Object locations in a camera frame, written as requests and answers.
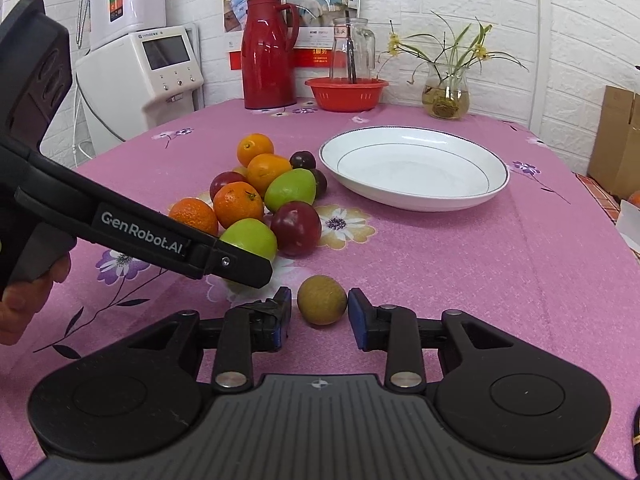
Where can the bumpy tangerine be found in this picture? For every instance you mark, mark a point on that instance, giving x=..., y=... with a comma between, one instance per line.
x=195, y=213
x=237, y=201

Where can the white oval plate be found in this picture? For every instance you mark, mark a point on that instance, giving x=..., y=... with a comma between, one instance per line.
x=415, y=169

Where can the green apple pear-shaped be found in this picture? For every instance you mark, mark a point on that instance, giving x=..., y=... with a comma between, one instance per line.
x=296, y=185

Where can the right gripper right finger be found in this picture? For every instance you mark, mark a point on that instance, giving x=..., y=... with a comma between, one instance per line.
x=400, y=334

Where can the dark purple plum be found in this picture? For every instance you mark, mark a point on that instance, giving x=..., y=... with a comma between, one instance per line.
x=303, y=159

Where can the pink floral tablecloth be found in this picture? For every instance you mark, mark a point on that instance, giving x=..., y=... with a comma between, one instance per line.
x=541, y=261

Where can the clear glass pitcher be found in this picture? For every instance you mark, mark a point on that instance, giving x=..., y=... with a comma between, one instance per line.
x=353, y=52

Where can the smooth orange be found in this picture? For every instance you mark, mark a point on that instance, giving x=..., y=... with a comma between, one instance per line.
x=253, y=145
x=264, y=168

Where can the red thermos jug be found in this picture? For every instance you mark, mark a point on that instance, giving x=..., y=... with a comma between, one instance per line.
x=269, y=38

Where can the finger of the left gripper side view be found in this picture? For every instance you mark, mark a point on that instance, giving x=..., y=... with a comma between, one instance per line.
x=237, y=265

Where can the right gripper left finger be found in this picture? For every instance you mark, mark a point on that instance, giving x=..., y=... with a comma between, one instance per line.
x=257, y=327

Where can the brown kiwi fruit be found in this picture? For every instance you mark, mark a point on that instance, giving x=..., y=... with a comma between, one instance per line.
x=321, y=300

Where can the red plastic basket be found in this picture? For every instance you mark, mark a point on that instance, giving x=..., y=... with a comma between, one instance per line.
x=341, y=96

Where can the red apple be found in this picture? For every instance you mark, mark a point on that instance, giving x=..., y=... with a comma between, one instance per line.
x=222, y=180
x=298, y=229

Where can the person's left hand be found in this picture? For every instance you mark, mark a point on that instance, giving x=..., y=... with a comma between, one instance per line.
x=21, y=301

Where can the round green apple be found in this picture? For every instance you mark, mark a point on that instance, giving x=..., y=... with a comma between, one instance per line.
x=253, y=236

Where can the cardboard box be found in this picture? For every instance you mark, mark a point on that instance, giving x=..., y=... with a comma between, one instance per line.
x=615, y=158

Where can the glass vase with orchid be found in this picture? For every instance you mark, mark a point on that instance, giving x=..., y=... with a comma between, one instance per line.
x=446, y=59

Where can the white wall water purifier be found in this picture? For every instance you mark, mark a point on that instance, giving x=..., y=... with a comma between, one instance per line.
x=107, y=20

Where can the white water dispenser machine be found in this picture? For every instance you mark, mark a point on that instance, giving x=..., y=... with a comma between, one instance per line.
x=138, y=82

